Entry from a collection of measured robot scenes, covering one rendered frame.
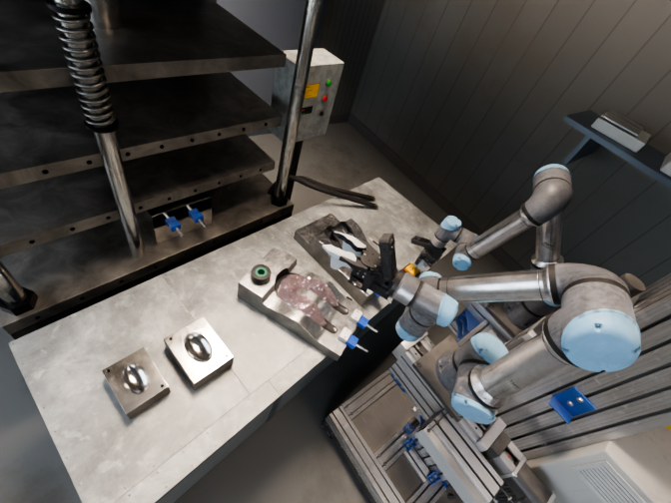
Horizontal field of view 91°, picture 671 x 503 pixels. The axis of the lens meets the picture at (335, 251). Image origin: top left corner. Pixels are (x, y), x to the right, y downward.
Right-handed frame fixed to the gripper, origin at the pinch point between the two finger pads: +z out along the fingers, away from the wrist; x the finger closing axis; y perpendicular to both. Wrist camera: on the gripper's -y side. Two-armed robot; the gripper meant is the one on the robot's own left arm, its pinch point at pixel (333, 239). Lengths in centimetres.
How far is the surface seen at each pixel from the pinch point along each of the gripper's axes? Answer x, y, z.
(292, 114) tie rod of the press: 68, 3, 52
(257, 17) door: 215, 4, 176
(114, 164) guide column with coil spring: 0, 18, 76
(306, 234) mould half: 59, 52, 26
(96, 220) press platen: -4, 44, 83
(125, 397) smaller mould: -37, 65, 33
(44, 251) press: -13, 69, 104
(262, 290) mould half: 15, 53, 22
